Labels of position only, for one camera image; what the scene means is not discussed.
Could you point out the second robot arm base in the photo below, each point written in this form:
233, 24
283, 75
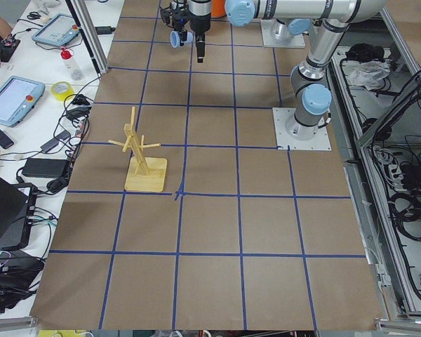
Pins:
289, 28

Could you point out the orange can silver lid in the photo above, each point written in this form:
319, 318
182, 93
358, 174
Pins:
218, 9

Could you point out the wooden cup rack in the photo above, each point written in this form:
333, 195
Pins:
145, 174

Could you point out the red cap squeeze bottle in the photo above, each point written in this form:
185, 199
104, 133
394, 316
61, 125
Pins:
71, 64

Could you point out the far blue teach pendant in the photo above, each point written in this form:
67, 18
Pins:
57, 32

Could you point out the near blue teach pendant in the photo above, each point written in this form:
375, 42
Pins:
17, 97

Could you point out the light blue plastic cup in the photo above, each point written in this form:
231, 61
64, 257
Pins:
181, 38

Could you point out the yellow tape roll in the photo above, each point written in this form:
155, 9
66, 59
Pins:
62, 90

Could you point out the blue teach pendant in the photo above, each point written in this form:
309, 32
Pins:
17, 97
57, 32

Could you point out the wrist camera blue light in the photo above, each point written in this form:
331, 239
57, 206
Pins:
175, 16

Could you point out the black smartphone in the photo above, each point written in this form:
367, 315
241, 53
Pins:
5, 141

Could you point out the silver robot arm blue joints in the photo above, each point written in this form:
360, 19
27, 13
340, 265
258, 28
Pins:
313, 97

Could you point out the black laptop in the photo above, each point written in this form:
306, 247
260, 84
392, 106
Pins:
17, 202

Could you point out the black power adapter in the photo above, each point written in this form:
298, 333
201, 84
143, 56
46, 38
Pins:
44, 168

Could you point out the white crumpled cloth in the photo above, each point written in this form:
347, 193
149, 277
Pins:
370, 75

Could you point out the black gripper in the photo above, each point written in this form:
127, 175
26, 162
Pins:
199, 24

